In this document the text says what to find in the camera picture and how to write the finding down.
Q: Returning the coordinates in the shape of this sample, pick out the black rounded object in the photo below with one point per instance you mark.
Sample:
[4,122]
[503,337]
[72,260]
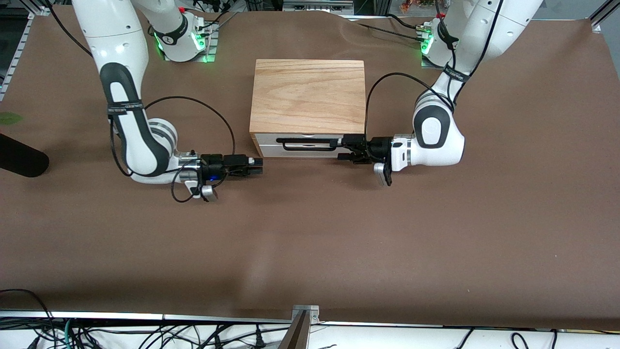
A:
[19,162]

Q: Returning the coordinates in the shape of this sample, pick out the green rose foliage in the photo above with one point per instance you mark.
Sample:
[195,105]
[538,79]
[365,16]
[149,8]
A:
[9,118]

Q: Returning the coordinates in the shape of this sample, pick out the grey metal bracket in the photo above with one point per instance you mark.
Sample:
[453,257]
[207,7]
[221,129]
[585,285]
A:
[312,310]

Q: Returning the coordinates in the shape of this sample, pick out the aluminium table edge rail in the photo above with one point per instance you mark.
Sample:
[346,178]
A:
[97,316]

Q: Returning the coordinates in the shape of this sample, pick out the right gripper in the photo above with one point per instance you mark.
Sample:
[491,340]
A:
[213,165]

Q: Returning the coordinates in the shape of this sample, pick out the brown table cover sheet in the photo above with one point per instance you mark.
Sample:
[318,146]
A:
[310,232]

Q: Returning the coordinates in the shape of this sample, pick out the aluminium corner rail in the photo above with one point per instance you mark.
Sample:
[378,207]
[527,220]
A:
[603,14]

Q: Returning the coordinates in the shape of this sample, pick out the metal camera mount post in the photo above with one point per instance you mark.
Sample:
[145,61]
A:
[296,334]

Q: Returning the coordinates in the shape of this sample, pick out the white drawer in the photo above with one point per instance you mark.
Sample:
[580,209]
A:
[266,145]

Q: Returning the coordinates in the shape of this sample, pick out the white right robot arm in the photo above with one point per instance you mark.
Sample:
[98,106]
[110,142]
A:
[121,43]

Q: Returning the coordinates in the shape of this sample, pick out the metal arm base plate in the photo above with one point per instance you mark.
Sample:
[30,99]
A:
[428,62]
[211,46]

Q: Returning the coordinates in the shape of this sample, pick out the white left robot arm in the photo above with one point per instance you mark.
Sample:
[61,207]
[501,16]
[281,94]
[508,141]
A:
[438,140]

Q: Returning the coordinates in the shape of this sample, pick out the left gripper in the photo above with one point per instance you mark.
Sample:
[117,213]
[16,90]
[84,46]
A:
[379,148]

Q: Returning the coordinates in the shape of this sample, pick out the wooden drawer cabinet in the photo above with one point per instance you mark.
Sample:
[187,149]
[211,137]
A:
[307,97]

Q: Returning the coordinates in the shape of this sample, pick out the perforated aluminium side rail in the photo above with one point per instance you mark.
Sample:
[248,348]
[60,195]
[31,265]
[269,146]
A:
[14,63]

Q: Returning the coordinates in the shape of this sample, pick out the aluminium profile bar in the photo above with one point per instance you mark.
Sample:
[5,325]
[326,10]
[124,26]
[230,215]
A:
[317,6]

